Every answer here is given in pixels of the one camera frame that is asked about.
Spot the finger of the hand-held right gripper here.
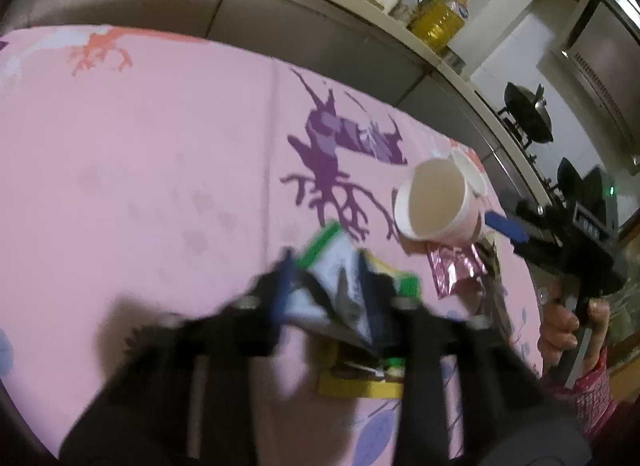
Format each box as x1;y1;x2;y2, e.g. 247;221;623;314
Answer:
484;198;568;243
511;238;563;271

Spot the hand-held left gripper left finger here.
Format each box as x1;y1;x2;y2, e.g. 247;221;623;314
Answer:
95;247;296;407

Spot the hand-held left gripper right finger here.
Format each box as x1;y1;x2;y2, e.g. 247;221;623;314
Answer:
359;253;546;407

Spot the white green snack packet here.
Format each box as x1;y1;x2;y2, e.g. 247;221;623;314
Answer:
295;223;423;352

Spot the small white cup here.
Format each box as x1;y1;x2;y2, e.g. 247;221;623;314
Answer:
450;146;488;199

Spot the pink foil packet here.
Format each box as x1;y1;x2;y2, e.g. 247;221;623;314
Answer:
427;241;488;299

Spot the white paper cup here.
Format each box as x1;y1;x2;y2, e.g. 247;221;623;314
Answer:
392;158;483;247

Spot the yellow packet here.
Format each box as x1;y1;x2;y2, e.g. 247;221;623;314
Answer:
317;346;408;399

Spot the person's right forearm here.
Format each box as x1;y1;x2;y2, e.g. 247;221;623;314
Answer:
547;346;618;439

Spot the person's right hand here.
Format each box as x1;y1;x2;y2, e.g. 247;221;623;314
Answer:
537;280;612;377

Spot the black wok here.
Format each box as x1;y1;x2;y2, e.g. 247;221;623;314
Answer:
556;157;586;197

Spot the wok with steel lid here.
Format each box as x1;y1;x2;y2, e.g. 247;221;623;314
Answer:
502;82;555;144

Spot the pink floral tablecloth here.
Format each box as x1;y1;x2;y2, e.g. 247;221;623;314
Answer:
0;23;546;466

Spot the steel range hood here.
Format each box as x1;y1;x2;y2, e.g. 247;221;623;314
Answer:
560;0;640;167

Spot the large cooking oil bottle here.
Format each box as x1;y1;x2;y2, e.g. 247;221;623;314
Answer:
407;0;468;51

